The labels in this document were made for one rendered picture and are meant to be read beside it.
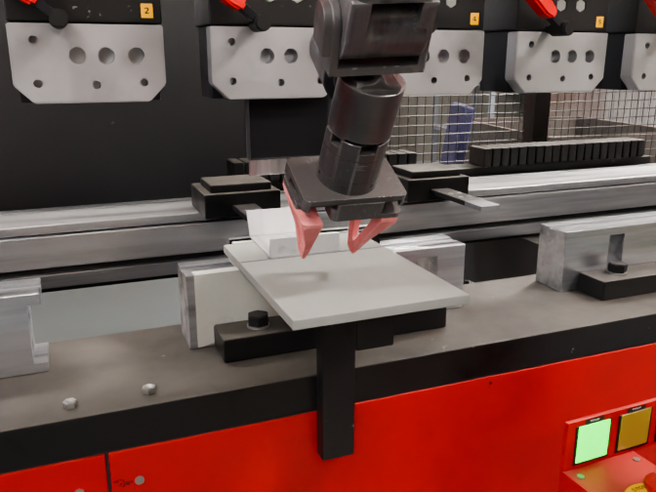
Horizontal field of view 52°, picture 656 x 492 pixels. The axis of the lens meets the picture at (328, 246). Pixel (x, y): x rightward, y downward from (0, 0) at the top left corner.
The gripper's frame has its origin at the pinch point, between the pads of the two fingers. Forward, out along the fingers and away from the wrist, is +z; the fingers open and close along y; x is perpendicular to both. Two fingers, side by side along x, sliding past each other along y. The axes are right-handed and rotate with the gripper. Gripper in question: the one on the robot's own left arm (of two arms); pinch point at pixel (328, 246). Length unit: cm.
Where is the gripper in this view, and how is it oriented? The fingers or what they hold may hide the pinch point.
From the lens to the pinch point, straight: 68.4
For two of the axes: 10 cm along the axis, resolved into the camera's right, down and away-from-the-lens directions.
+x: 3.2, 6.9, -6.5
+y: -9.3, 0.9, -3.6
